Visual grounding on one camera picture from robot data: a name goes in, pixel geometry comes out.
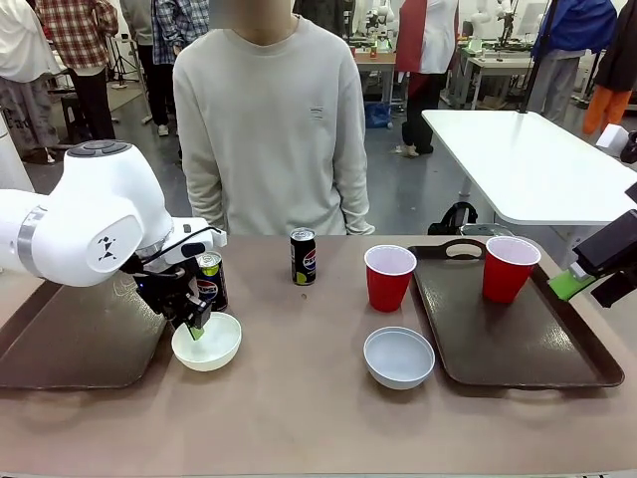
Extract black Pepsi can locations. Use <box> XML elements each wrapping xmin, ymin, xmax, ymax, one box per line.
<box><xmin>290</xmin><ymin>227</ymin><xmax>318</xmax><ymax>288</ymax></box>
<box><xmin>195</xmin><ymin>250</ymin><xmax>230</xmax><ymax>314</ymax></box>

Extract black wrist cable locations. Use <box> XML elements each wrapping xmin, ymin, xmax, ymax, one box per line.
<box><xmin>127</xmin><ymin>227</ymin><xmax>224</xmax><ymax>278</ymax></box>

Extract black backpack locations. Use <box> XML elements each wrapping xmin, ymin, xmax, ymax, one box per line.
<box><xmin>427</xmin><ymin>201</ymin><xmax>480</xmax><ymax>237</ymax></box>

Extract white bowl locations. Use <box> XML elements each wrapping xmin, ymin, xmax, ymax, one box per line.
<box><xmin>170</xmin><ymin>312</ymin><xmax>243</xmax><ymax>373</ymax></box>

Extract black tripod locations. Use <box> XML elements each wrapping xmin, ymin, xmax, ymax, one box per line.
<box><xmin>108</xmin><ymin>33</ymin><xmax>146</xmax><ymax>92</ymax></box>

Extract small white box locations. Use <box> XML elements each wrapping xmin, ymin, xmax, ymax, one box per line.
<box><xmin>594</xmin><ymin>123</ymin><xmax>630</xmax><ymax>151</ymax></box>

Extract brown plastic tray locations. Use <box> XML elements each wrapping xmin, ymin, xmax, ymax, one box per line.
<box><xmin>0</xmin><ymin>276</ymin><xmax>169</xmax><ymax>391</ymax></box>
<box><xmin>406</xmin><ymin>238</ymin><xmax>626</xmax><ymax>391</ymax></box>

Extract person in red plaid shirt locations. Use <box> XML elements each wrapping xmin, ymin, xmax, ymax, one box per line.
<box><xmin>35</xmin><ymin>0</ymin><xmax>120</xmax><ymax>141</ymax></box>

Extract person in red white top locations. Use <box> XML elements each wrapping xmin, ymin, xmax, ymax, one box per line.
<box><xmin>394</xmin><ymin>0</ymin><xmax>460</xmax><ymax>158</ymax></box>

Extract person in orange trousers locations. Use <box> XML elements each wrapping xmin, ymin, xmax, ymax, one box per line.
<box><xmin>580</xmin><ymin>0</ymin><xmax>637</xmax><ymax>136</ymax></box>

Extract person in blue jacket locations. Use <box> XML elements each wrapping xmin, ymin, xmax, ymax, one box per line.
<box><xmin>526</xmin><ymin>0</ymin><xmax>619</xmax><ymax>128</ymax></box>

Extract red plastic cup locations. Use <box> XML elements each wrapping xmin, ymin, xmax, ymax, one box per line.
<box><xmin>481</xmin><ymin>235</ymin><xmax>542</xmax><ymax>305</ymax></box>
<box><xmin>363</xmin><ymin>244</ymin><xmax>418</xmax><ymax>314</ymax></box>

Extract white side table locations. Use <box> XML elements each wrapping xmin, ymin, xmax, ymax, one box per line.
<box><xmin>420</xmin><ymin>109</ymin><xmax>637</xmax><ymax>226</ymax></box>

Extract pale grey bowl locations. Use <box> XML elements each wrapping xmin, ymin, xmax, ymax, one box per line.
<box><xmin>362</xmin><ymin>326</ymin><xmax>436</xmax><ymax>391</ymax></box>

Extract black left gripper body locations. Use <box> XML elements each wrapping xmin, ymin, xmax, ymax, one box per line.
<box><xmin>132</xmin><ymin>258</ymin><xmax>201</xmax><ymax>330</ymax></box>

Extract person's left forearm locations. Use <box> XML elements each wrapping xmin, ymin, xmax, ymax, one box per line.
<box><xmin>331</xmin><ymin>143</ymin><xmax>376</xmax><ymax>237</ymax></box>

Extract black stool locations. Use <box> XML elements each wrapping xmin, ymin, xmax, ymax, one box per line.
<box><xmin>59</xmin><ymin>93</ymin><xmax>93</xmax><ymax>142</ymax></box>

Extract person's right forearm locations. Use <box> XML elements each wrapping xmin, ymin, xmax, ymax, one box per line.
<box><xmin>181</xmin><ymin>143</ymin><xmax>229</xmax><ymax>235</ymax></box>

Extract person in beige sweatshirt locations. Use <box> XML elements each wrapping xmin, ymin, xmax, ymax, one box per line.
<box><xmin>172</xmin><ymin>0</ymin><xmax>376</xmax><ymax>237</ymax></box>

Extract black pole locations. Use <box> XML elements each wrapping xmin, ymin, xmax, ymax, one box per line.
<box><xmin>518</xmin><ymin>0</ymin><xmax>554</xmax><ymax>115</ymax></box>

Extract person in blue plaid shirt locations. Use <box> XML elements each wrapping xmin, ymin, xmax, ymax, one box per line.
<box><xmin>150</xmin><ymin>0</ymin><xmax>211</xmax><ymax>138</ymax></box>

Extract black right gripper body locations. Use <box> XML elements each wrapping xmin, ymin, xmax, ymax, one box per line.
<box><xmin>571</xmin><ymin>208</ymin><xmax>637</xmax><ymax>280</ymax></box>

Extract blue bin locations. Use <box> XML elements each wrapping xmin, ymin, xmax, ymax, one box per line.
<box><xmin>364</xmin><ymin>101</ymin><xmax>393</xmax><ymax>130</ymax></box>

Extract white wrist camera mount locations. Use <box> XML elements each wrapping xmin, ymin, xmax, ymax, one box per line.
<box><xmin>163</xmin><ymin>217</ymin><xmax>228</xmax><ymax>266</ymax></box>

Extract grey workbench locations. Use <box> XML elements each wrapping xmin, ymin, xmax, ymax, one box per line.
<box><xmin>461</xmin><ymin>48</ymin><xmax>534</xmax><ymax>111</ymax></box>

